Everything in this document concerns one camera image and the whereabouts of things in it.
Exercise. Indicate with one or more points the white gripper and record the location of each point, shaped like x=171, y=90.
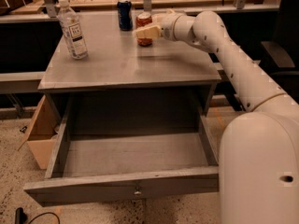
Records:
x=167, y=26

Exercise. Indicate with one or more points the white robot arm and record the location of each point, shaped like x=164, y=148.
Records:
x=259, y=151

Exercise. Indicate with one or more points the blue soda can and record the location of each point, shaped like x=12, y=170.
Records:
x=124, y=15

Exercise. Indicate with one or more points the grey open top drawer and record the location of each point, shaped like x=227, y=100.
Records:
x=91, y=169

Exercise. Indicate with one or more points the grey cabinet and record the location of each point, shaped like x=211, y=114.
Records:
x=122, y=89

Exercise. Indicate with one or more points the clear plastic water bottle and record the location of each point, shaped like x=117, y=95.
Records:
x=72, y=31

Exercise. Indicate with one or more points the black office chair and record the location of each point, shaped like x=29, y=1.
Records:
x=281, y=59

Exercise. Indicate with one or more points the cardboard box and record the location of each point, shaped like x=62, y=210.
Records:
x=41, y=133

